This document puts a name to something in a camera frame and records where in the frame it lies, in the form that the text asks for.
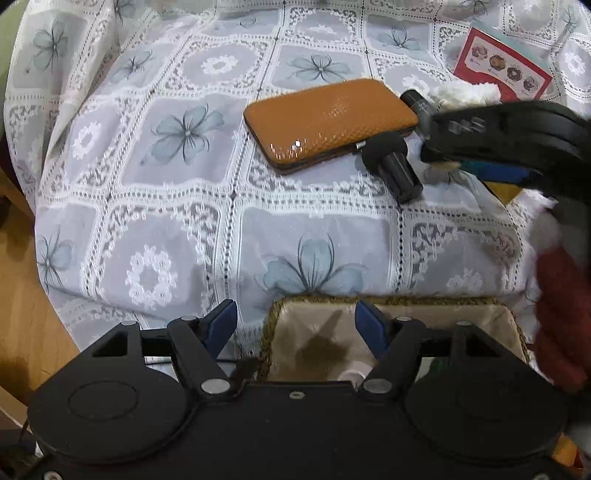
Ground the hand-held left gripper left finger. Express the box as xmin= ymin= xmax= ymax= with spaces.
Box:
xmin=92 ymin=299 xmax=238 ymax=401

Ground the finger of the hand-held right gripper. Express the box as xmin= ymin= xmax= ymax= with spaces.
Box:
xmin=421 ymin=102 xmax=573 ymax=163
xmin=459 ymin=160 xmax=555 ymax=197

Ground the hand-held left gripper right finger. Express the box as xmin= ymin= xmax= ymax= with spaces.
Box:
xmin=355 ymin=300 xmax=502 ymax=401

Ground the white fluffy plush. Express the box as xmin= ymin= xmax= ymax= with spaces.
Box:
xmin=427 ymin=79 xmax=504 ymax=112

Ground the woven basket with fabric liner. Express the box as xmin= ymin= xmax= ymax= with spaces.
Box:
xmin=231 ymin=295 xmax=532 ymax=393

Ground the dark grey tube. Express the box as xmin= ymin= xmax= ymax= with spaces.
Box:
xmin=399 ymin=89 xmax=437 ymax=139

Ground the black foam-tipped cylinder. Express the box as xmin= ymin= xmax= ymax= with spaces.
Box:
xmin=361 ymin=132 xmax=423 ymax=204

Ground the yellow box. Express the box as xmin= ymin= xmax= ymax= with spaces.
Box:
xmin=482 ymin=180 xmax=523 ymax=205

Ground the red and teal printed box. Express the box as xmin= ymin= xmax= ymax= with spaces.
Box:
xmin=452 ymin=27 xmax=553 ymax=102

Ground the white floral lace cloth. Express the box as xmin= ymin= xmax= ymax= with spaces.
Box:
xmin=4 ymin=0 xmax=591 ymax=365

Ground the brown wallet case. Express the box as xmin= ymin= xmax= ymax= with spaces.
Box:
xmin=243 ymin=78 xmax=419 ymax=176

